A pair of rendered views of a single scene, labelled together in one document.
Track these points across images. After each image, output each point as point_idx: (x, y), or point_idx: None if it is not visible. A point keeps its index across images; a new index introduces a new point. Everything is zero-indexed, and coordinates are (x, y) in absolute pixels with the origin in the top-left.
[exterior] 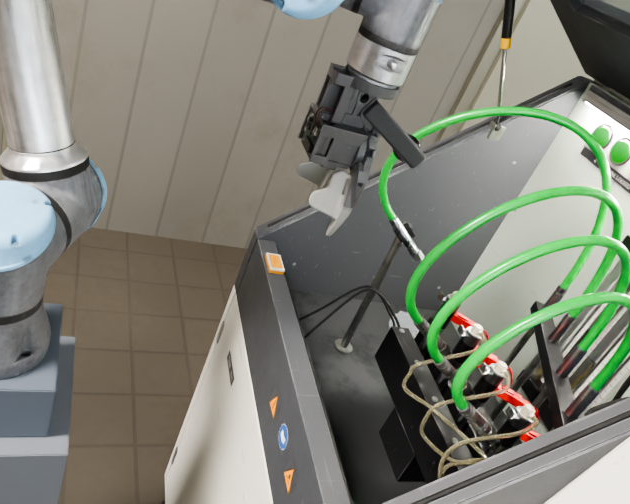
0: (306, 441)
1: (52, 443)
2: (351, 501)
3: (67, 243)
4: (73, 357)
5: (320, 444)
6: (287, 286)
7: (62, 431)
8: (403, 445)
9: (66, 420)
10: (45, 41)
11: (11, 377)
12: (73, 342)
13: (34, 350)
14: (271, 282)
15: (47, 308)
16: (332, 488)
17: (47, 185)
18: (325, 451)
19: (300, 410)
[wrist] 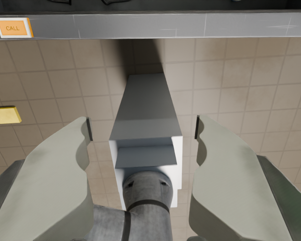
0: (247, 37)
1: (176, 142)
2: None
3: (128, 222)
4: (123, 139)
5: (255, 26)
6: (48, 15)
7: (170, 139)
8: None
9: (164, 138)
10: None
11: (169, 180)
12: (112, 140)
13: (160, 181)
14: (50, 36)
15: (120, 174)
16: (295, 26)
17: None
18: (263, 23)
19: (219, 37)
